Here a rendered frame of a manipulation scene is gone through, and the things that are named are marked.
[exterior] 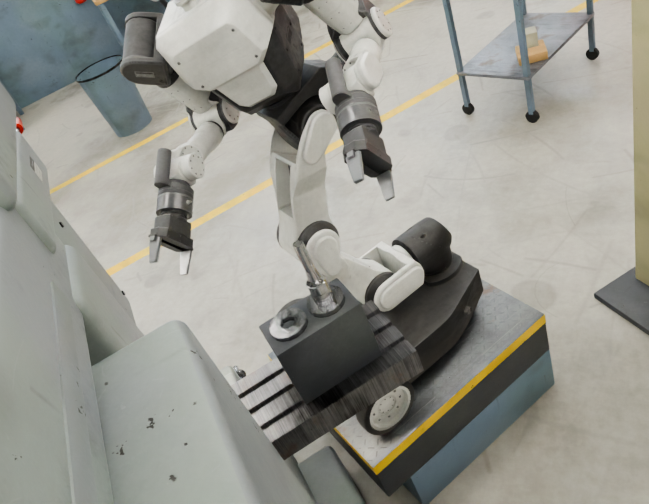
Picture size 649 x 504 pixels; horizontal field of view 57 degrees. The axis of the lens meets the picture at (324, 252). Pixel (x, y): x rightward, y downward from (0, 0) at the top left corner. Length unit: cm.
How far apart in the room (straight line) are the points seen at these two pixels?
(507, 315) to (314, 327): 101
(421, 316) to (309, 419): 72
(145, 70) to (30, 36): 711
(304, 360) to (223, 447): 75
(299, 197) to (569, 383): 134
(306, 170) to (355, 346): 49
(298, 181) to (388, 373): 55
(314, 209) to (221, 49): 53
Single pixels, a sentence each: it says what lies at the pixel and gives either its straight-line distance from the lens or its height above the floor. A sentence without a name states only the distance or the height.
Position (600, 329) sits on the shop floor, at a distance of 264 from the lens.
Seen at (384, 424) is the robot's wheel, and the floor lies 44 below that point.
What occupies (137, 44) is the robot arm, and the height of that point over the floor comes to 167.
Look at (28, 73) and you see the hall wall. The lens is 873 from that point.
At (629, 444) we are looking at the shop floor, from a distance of 235.
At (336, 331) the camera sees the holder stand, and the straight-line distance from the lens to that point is 135.
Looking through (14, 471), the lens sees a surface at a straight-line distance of 51.
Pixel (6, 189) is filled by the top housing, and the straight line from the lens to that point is 85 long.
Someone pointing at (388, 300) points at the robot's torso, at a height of 68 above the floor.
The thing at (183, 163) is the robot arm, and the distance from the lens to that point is 152.
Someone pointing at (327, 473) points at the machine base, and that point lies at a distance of 222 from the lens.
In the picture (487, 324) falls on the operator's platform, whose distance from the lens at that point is 217.
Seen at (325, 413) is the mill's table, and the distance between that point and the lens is 144.
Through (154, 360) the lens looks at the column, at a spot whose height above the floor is 156.
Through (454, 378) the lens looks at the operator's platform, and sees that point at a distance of 204.
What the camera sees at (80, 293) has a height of 159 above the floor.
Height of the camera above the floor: 202
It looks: 37 degrees down
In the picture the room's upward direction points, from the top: 24 degrees counter-clockwise
